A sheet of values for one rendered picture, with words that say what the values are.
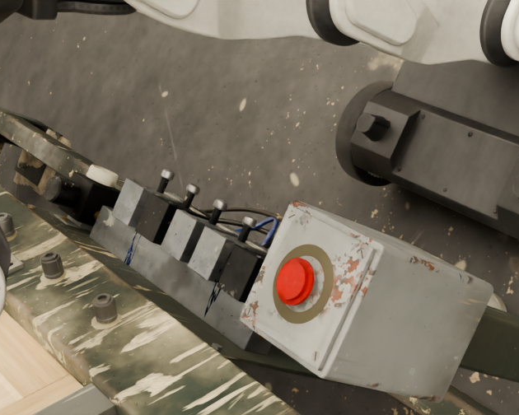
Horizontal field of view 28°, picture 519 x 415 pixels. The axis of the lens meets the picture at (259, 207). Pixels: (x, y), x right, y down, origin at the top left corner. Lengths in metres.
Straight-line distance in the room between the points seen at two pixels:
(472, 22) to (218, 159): 1.00
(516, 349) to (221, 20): 0.52
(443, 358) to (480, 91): 0.91
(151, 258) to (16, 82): 2.04
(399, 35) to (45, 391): 0.66
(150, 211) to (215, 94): 1.23
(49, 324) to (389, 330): 0.46
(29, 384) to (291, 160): 1.23
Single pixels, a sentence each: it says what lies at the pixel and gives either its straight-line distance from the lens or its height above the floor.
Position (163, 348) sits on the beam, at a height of 0.85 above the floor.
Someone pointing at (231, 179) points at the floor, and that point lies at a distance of 2.39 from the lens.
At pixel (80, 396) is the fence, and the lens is 1.09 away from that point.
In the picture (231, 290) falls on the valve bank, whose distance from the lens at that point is 1.17.
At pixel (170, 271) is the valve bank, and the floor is 0.74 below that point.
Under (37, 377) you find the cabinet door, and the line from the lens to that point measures 1.17.
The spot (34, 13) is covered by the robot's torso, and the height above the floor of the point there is 1.03.
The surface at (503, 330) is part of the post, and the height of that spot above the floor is 0.67.
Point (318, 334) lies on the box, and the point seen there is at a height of 0.93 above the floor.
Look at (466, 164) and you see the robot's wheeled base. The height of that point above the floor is 0.19.
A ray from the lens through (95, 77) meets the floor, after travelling 2.97.
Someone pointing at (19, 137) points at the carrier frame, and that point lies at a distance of 2.84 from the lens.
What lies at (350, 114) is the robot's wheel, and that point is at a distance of 1.91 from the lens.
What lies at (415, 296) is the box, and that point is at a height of 0.86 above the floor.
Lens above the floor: 1.56
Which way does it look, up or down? 43 degrees down
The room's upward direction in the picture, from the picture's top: 70 degrees counter-clockwise
